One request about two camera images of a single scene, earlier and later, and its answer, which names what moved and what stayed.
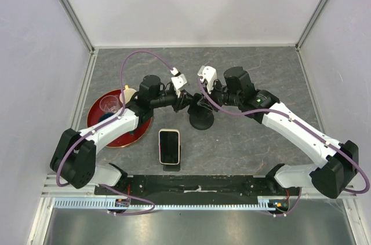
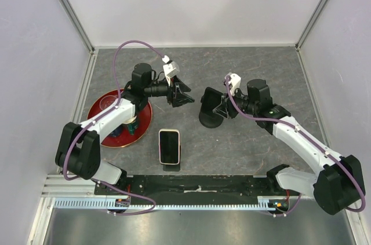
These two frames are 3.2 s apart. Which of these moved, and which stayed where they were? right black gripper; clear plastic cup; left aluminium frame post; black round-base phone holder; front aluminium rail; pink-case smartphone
Moved: black round-base phone holder; right black gripper
Stayed: left aluminium frame post; pink-case smartphone; clear plastic cup; front aluminium rail
